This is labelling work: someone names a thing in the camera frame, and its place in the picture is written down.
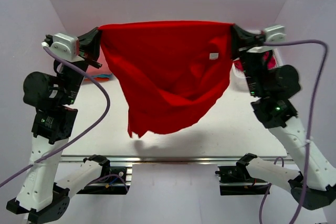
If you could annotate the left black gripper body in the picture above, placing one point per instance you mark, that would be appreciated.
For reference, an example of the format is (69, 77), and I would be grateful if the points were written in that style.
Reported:
(73, 78)

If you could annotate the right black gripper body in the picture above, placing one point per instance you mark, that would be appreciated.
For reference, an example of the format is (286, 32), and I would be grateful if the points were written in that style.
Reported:
(254, 65)

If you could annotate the red t shirt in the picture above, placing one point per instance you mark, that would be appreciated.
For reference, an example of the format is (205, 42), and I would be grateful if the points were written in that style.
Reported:
(171, 72)

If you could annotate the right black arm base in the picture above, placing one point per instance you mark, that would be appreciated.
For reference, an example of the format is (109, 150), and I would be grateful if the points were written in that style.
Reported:
(235, 181)

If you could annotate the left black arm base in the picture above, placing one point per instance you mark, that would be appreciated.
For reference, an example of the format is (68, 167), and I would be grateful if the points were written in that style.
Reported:
(113, 180)

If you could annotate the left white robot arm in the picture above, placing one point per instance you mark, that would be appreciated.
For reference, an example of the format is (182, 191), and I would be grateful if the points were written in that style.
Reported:
(43, 198)

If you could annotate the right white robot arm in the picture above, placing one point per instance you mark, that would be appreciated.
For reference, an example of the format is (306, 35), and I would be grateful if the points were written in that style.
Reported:
(312, 185)

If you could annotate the crumpled magenta t shirt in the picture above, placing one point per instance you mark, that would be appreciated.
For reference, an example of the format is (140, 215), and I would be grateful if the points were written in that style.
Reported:
(269, 58)

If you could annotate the white plastic basket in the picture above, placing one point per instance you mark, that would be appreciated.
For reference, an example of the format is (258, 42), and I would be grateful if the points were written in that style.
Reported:
(240, 74)

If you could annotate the folded pink t shirt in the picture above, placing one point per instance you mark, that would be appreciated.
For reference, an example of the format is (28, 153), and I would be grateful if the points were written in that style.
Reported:
(103, 70)

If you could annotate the folded orange t shirt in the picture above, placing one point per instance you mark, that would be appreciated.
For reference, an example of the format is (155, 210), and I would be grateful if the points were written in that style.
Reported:
(99, 79)

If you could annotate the folded teal t shirt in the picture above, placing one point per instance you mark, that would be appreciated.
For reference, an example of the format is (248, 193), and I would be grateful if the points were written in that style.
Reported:
(103, 75)

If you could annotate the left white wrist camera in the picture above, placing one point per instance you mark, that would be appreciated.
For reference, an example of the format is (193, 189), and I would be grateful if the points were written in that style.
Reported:
(64, 46)

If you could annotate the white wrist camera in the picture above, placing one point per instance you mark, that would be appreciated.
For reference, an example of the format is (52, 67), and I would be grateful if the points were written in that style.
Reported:
(274, 34)
(64, 46)

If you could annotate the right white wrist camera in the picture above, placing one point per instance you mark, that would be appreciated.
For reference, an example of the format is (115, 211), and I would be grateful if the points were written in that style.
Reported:
(274, 34)

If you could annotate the aluminium table rail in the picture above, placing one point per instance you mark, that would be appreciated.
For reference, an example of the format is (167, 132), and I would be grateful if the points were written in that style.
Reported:
(169, 159)

